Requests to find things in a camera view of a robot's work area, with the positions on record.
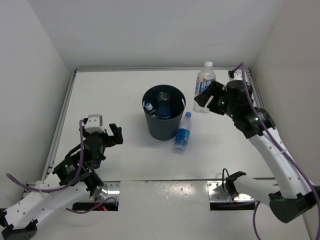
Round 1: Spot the right aluminium frame rail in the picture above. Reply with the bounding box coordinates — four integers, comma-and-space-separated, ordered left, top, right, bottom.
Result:
246, 68, 278, 153

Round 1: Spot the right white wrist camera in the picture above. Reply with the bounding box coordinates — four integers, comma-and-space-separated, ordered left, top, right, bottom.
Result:
228, 69, 243, 81

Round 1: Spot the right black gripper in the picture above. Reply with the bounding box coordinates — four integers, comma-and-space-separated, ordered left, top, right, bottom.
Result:
194, 80, 236, 119

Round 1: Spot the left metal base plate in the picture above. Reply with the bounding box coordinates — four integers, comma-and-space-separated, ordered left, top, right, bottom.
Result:
90, 181, 120, 202

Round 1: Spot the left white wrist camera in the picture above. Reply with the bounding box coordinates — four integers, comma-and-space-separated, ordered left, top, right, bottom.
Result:
84, 114, 104, 134

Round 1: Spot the aluminium frame rail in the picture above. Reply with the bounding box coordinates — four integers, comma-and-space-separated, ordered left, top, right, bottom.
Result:
246, 68, 278, 153
41, 69, 77, 180

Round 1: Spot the clear crushed plastic bottle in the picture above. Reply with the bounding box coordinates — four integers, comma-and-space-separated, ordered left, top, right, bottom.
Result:
144, 102, 159, 119

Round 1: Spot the short blue label bottle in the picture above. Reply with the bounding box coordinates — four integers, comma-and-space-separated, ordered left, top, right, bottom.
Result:
157, 91, 171, 120

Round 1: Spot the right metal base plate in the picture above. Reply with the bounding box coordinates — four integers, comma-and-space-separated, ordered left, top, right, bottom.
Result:
207, 180, 255, 204

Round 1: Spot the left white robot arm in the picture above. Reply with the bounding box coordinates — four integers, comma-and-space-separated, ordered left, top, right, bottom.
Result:
0, 119, 123, 240

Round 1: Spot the black thin cable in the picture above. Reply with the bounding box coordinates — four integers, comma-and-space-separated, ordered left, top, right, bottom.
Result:
221, 167, 237, 201

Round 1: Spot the left aluminium frame rail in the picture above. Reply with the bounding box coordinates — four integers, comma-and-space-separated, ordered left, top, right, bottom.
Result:
41, 69, 77, 180

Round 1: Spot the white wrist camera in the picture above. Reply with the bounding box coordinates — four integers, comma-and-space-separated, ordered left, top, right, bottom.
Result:
84, 114, 104, 134
228, 69, 243, 81

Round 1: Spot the tall blue cap bottle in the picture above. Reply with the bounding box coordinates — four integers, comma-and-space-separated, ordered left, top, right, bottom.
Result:
172, 112, 192, 155

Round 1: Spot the dark grey plastic bin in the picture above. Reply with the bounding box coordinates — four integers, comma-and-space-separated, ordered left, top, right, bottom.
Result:
142, 85, 186, 141

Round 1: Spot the metal base plate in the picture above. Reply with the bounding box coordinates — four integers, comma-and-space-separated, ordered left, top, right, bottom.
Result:
90, 181, 120, 202
207, 180, 255, 204

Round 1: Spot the orange white label bottle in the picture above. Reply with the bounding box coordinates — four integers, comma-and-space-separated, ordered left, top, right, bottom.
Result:
193, 61, 216, 114

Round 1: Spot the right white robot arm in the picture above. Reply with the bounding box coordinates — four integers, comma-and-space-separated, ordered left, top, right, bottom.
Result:
194, 80, 320, 224

